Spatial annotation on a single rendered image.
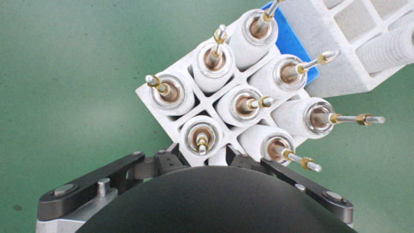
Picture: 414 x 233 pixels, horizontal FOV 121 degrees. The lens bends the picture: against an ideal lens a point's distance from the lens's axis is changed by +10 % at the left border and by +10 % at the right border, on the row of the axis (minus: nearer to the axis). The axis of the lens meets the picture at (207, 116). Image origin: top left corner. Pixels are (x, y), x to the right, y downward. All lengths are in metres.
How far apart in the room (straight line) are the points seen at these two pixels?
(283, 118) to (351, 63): 0.28
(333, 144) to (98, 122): 1.03
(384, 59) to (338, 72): 0.08
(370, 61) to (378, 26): 0.12
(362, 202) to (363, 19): 0.77
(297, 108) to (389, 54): 0.29
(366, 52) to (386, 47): 0.03
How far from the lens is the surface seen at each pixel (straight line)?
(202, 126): 0.24
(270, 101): 0.18
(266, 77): 0.30
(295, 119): 0.33
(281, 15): 0.57
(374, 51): 0.58
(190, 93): 0.25
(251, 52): 0.31
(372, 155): 0.96
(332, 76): 0.60
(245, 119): 0.26
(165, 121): 0.33
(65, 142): 0.74
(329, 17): 0.56
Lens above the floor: 0.49
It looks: 87 degrees down
